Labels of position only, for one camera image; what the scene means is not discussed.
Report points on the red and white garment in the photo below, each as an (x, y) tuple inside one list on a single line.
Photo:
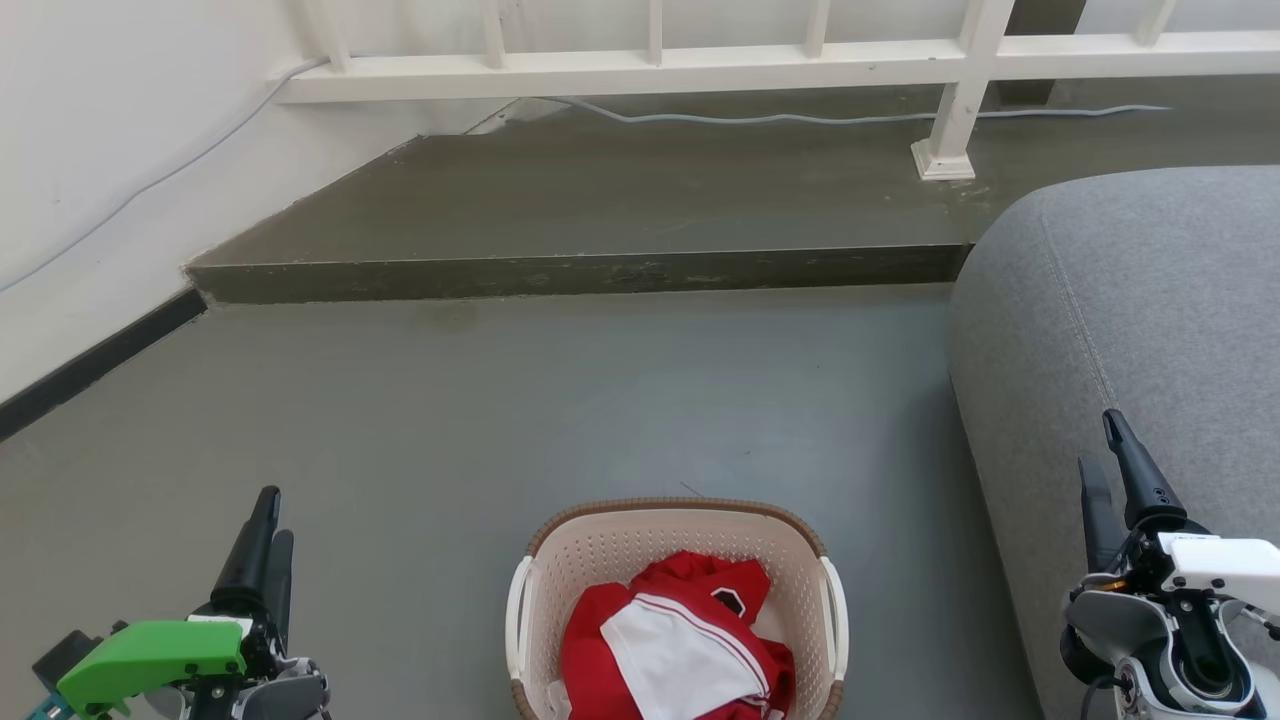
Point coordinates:
[(600, 640)]

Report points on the white railing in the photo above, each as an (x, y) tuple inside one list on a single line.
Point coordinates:
[(620, 72)]

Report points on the cream plastic laundry basket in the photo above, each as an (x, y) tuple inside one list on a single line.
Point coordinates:
[(640, 530)]

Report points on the dark brown post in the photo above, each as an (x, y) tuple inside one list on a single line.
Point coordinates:
[(1040, 50)]

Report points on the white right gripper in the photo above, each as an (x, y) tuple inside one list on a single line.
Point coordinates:
[(1225, 565)]

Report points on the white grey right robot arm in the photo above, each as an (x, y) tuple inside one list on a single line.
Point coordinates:
[(1110, 615)]

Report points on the black baseboard strip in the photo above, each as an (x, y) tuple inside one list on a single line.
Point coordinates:
[(100, 360)]

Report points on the grey fabric sofa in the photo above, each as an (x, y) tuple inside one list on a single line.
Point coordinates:
[(1150, 320)]

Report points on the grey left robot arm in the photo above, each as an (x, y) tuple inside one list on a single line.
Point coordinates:
[(285, 695)]

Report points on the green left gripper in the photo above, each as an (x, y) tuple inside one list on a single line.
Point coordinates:
[(150, 650)]

